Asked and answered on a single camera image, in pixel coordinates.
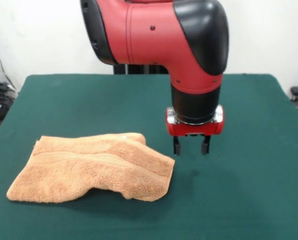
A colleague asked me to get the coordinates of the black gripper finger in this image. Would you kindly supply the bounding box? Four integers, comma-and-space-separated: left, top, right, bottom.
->
172, 134, 183, 155
200, 134, 211, 156

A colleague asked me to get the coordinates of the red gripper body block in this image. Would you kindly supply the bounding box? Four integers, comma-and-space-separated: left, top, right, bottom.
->
165, 106, 226, 137

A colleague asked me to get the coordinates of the dark green tablecloth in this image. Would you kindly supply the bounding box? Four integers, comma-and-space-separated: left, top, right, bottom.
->
0, 73, 298, 240

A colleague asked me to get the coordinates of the orange terry towel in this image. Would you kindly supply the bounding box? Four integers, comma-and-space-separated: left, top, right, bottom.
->
5, 132, 176, 203

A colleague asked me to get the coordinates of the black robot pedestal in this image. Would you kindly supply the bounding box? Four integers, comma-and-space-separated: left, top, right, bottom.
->
113, 63, 170, 75

